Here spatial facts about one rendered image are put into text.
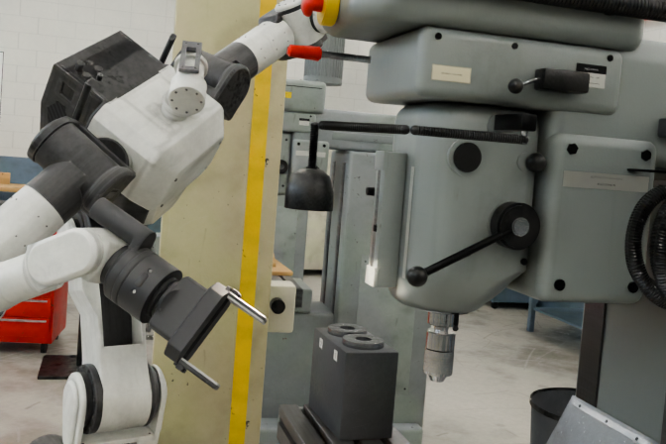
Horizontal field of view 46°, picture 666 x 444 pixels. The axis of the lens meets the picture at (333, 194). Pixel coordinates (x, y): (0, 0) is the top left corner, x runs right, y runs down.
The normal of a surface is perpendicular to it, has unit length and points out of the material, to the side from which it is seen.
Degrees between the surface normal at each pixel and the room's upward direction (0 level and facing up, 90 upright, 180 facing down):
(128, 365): 61
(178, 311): 66
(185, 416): 90
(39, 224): 94
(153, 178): 131
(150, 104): 46
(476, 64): 90
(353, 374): 90
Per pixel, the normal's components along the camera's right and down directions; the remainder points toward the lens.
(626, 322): -0.96, -0.06
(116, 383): 0.55, -0.41
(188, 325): -0.04, -0.36
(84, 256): -0.25, -0.04
